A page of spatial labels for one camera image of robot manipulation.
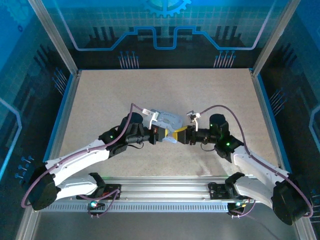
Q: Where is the pale cartoon print tin box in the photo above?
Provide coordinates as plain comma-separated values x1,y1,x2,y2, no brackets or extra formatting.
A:
147,108,184,145

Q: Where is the small LED controller board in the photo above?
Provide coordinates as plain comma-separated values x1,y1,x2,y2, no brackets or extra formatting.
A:
87,200,106,211
227,201,247,212

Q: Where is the grey metal panel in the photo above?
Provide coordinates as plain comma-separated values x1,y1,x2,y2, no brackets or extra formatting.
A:
31,211,301,240

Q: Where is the thin black gripper wire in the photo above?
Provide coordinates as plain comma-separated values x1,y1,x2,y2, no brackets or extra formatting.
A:
200,142,216,153
126,142,145,151

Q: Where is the aluminium mounting rail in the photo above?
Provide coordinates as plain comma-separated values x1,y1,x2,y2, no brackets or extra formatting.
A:
72,176,256,201

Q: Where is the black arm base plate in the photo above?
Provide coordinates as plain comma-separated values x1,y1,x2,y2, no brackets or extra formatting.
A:
207,182,230,201
76,183,123,201

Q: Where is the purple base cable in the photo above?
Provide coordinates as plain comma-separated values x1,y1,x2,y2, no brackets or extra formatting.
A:
79,188,121,219
229,199,257,219

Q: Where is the aluminium table side rail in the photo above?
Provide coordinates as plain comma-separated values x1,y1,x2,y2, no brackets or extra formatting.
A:
14,69,83,240
249,69,318,240

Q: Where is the slotted aluminium cable duct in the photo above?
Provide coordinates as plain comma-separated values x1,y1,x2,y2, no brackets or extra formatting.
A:
39,202,251,214

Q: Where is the aluminium frame post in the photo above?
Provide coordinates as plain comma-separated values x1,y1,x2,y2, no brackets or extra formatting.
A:
26,0,82,77
249,0,301,77

